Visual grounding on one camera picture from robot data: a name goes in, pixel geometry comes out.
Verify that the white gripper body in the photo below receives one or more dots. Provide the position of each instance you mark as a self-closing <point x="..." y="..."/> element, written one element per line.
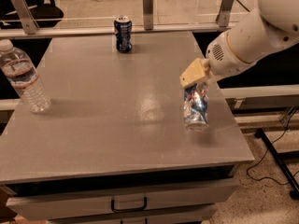
<point x="219" y="57"/>

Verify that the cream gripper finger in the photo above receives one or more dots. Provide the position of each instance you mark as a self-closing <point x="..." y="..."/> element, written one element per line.
<point x="196" y="72"/>

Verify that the crushed redbull can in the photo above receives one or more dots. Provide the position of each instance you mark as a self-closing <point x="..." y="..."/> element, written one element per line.
<point x="195" y="107"/>

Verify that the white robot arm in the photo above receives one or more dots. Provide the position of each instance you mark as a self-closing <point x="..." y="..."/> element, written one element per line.
<point x="269" y="28"/>

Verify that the dark blue soda can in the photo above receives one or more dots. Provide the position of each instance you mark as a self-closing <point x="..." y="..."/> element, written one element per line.
<point x="123" y="28"/>

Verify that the black stand base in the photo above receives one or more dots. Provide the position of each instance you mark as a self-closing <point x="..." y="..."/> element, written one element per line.
<point x="281" y="159"/>

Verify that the black office chair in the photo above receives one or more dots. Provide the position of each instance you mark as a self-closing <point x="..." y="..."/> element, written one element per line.
<point x="45" y="12"/>

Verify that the clear plastic water bottle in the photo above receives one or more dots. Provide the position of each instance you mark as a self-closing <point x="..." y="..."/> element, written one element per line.
<point x="20" y="72"/>

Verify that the grey cabinet drawer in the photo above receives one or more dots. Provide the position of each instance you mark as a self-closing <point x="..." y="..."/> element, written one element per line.
<point x="97" y="202"/>

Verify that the right metal bracket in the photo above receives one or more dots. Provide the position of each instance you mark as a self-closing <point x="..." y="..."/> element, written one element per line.
<point x="223" y="16"/>

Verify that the metal bracket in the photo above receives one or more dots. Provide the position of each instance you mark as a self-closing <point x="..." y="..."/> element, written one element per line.
<point x="29" y="25"/>
<point x="148" y="14"/>
<point x="223" y="16"/>

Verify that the middle metal bracket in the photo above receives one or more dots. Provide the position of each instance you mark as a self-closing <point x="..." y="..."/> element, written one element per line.
<point x="148" y="14"/>

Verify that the black drawer handle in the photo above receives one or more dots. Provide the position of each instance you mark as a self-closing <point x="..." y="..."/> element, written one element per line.
<point x="125" y="206"/>

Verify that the left metal bracket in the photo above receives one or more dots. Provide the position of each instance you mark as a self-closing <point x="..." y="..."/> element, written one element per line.
<point x="29" y="25"/>

